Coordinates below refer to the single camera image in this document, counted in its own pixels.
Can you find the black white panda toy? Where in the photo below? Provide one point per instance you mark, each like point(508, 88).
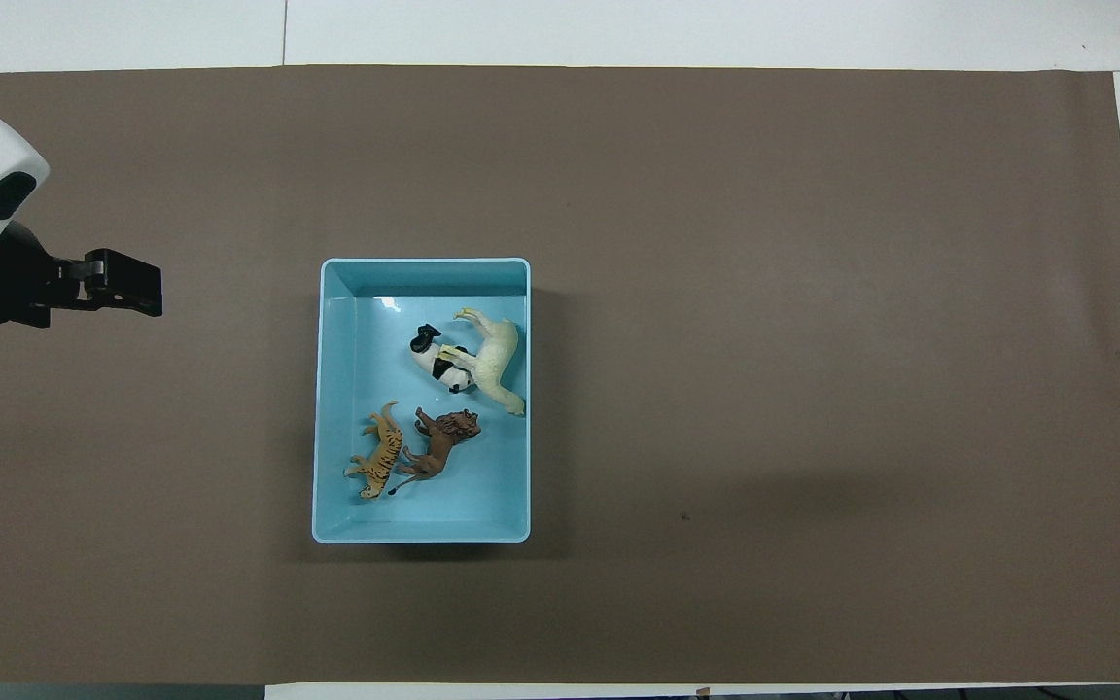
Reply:
point(438, 367)

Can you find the cream white horse toy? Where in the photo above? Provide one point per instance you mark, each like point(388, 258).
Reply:
point(497, 360)

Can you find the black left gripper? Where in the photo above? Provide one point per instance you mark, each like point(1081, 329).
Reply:
point(16, 282)

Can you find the brown lion toy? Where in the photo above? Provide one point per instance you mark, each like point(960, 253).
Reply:
point(441, 442)

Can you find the orange tiger toy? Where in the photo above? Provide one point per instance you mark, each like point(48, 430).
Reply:
point(383, 457)

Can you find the light blue storage box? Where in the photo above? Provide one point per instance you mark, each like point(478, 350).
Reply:
point(482, 486)

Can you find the brown table mat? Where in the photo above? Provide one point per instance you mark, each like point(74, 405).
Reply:
point(764, 389)

